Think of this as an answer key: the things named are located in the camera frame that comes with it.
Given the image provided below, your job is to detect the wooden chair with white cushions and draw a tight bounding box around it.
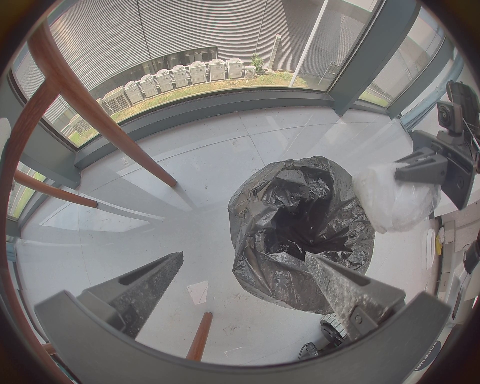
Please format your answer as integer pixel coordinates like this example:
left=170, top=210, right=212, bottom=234
left=0, top=20, right=215, bottom=384

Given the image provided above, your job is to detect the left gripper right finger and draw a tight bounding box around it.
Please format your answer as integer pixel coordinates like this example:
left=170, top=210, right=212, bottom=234
left=304, top=251, right=407, bottom=343

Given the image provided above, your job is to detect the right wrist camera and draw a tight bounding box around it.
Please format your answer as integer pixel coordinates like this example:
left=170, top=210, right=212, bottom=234
left=436, top=80, right=480, bottom=136

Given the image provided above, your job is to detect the black cable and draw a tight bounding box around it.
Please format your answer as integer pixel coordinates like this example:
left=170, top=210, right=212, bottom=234
left=298, top=341, right=320, bottom=361

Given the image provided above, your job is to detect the black plastic bag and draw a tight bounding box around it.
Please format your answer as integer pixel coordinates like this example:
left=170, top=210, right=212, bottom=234
left=227, top=155, right=377, bottom=315

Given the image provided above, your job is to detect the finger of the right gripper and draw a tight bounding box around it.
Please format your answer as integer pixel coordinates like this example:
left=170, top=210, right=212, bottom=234
left=393, top=154, right=449, bottom=185

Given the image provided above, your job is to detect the white plastic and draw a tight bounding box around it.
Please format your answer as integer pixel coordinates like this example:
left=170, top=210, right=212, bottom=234
left=352, top=162, right=442, bottom=234

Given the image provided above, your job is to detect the window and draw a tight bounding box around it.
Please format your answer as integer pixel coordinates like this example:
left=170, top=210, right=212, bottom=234
left=5, top=0, right=466, bottom=226

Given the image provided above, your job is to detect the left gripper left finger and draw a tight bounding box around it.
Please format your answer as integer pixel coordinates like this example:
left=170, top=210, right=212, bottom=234
left=76, top=251, right=185, bottom=339

